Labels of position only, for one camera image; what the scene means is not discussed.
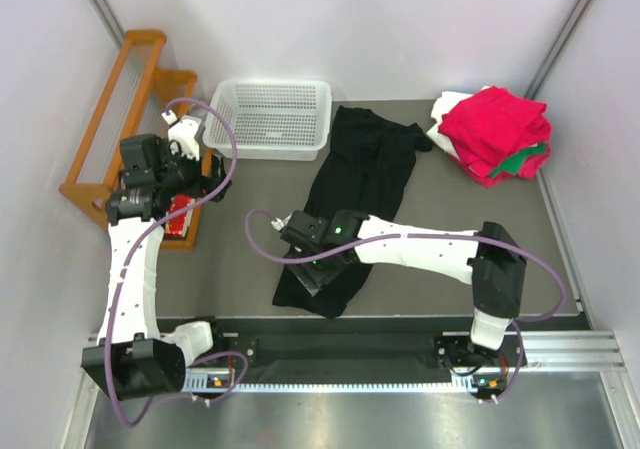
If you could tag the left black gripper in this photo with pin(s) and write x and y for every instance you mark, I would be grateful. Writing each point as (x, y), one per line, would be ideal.
(213, 175)

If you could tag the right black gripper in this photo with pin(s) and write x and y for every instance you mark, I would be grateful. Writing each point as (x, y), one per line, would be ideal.
(315, 279)

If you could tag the black t shirt blue logo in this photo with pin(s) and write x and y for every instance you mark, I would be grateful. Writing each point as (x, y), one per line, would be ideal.
(367, 169)

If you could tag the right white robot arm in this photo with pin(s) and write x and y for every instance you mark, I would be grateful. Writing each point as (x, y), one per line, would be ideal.
(488, 260)

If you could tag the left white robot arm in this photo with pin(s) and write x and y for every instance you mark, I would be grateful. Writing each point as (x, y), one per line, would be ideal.
(132, 358)

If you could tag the red box in rack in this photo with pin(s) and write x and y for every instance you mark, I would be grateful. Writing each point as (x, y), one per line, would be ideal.
(178, 226)

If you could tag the white plastic perforated basket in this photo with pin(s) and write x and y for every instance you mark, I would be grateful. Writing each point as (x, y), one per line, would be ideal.
(271, 119)

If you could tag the orange wooden rack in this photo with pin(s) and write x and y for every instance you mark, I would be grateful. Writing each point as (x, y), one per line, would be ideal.
(132, 102)

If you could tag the white folded t shirt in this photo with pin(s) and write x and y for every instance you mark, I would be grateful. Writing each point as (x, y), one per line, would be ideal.
(456, 116)

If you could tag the green folded t shirt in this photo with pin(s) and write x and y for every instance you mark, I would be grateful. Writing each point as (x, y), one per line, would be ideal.
(522, 163)

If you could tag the red folded t shirt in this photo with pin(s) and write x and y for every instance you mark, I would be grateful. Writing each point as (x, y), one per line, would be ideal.
(509, 124)

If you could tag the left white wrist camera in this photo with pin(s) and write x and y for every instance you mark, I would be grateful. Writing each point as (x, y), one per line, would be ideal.
(185, 134)

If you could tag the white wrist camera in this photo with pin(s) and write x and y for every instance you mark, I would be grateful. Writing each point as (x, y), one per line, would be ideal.
(185, 134)
(279, 224)

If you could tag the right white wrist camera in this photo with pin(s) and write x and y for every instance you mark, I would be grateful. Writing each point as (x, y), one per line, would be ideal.
(279, 224)

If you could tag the white slotted cable duct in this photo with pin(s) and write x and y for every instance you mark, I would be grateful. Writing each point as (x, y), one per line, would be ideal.
(217, 381)

